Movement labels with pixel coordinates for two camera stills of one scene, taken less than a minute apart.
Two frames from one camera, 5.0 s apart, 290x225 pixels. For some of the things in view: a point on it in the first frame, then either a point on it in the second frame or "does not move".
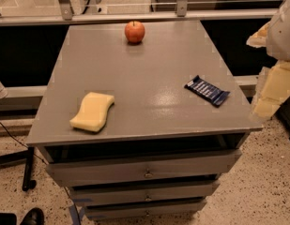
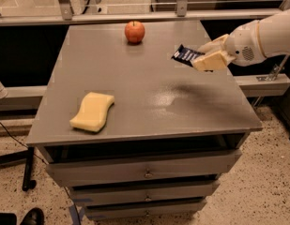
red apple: [134, 31] does not move
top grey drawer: [144, 169] does not move
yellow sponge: [92, 114] does not move
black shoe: [35, 217] does not move
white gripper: [282, 37] -> [244, 43]
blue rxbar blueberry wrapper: [214, 96] -> [186, 55]
